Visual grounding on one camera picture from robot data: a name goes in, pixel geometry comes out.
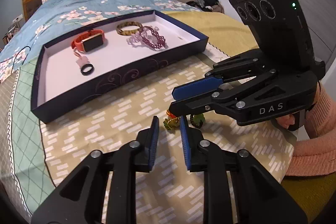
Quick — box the green stone ring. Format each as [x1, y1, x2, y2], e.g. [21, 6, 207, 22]
[189, 113, 207, 128]

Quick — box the dark red beaded bracelet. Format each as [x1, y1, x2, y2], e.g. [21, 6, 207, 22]
[139, 25, 168, 51]

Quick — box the gold green knot charm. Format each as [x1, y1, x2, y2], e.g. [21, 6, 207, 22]
[163, 110, 181, 131]

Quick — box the tortoiseshell bangle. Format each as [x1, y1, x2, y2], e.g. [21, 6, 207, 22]
[116, 21, 143, 36]

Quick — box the black ring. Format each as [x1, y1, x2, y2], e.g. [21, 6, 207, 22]
[80, 64, 95, 76]

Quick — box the orange smart watch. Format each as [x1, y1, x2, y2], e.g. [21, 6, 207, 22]
[71, 30, 105, 53]

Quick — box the pink sleeve forearm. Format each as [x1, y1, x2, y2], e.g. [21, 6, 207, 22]
[286, 85, 335, 177]

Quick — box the right hand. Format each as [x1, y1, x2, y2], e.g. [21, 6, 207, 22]
[276, 114, 295, 129]

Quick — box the patchwork bedspread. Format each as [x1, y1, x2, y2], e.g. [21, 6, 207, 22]
[1, 12, 256, 223]

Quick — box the pile of dark clothes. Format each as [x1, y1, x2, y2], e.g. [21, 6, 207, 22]
[186, 0, 224, 14]

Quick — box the dark blue cardboard box tray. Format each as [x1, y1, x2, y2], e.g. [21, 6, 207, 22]
[31, 10, 209, 123]

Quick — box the blue floral duvet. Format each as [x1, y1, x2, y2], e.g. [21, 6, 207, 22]
[1, 0, 197, 81]

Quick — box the left nightstand clutter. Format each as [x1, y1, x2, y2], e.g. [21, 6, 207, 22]
[3, 14, 23, 45]

